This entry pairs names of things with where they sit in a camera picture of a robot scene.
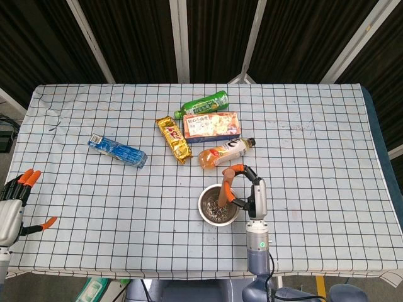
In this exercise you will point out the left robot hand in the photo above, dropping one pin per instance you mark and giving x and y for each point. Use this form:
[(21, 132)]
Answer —
[(9, 217)]

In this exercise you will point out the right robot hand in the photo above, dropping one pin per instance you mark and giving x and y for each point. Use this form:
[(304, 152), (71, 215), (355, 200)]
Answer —
[(258, 201)]

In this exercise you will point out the brown wooden pestle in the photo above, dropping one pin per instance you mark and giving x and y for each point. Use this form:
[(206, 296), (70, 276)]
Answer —
[(226, 188)]

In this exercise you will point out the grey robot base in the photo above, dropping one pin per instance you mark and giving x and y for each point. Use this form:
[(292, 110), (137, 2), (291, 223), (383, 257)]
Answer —
[(189, 291)]

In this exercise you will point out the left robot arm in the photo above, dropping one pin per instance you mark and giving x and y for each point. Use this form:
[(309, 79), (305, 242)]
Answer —
[(3, 261)]

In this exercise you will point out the stainless steel bowl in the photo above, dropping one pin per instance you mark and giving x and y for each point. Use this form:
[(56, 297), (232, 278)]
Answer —
[(204, 217)]

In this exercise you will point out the dark seeds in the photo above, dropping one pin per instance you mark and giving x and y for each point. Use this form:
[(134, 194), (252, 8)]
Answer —
[(215, 213)]

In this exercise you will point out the orange juice bottle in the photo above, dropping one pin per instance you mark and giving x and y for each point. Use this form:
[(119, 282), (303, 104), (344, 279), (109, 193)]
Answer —
[(220, 154)]

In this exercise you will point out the black device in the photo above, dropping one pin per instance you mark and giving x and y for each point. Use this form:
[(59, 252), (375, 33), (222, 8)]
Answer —
[(6, 138)]

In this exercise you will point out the orange biscuit box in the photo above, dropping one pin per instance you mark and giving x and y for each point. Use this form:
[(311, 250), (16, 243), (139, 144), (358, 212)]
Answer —
[(211, 126)]

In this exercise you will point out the white table leg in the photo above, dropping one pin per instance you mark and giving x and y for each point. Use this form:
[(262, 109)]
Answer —
[(280, 289)]

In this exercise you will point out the gold snack packet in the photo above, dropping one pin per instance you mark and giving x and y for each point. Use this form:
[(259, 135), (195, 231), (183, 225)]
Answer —
[(174, 140)]

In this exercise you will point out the green white package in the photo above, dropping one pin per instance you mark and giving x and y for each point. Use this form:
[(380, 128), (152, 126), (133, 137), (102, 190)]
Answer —
[(94, 289)]

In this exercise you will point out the green drink bottle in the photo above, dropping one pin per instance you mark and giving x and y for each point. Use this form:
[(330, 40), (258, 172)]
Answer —
[(201, 105)]

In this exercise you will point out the white checkered tablecloth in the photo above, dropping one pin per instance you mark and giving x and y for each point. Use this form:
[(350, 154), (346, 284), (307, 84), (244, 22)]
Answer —
[(126, 220)]

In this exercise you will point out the blue toothpaste box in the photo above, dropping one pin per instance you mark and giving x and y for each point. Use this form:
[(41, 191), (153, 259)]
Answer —
[(116, 151)]

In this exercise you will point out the white frame post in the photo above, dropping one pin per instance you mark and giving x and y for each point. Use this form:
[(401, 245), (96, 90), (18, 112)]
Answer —
[(91, 41), (253, 41), (181, 41), (352, 47)]

